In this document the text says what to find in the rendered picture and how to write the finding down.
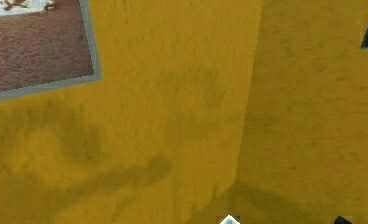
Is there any grey framed brown picture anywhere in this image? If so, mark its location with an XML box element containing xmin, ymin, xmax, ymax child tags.
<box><xmin>0</xmin><ymin>0</ymin><xmax>103</xmax><ymax>102</ymax></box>

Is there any black pointed object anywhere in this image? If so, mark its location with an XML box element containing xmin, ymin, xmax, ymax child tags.
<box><xmin>333</xmin><ymin>215</ymin><xmax>353</xmax><ymax>224</ymax></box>

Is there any white pointed object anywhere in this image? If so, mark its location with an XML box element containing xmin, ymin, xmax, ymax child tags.
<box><xmin>219</xmin><ymin>214</ymin><xmax>241</xmax><ymax>224</ymax></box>

